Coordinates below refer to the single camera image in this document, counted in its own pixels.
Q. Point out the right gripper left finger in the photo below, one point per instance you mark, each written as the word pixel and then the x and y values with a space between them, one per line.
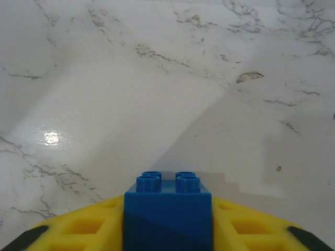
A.
pixel 78 230

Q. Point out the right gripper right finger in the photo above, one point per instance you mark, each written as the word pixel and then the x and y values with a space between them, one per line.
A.
pixel 256 230

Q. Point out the blue lego brick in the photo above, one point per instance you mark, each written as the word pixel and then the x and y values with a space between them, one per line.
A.
pixel 167 217

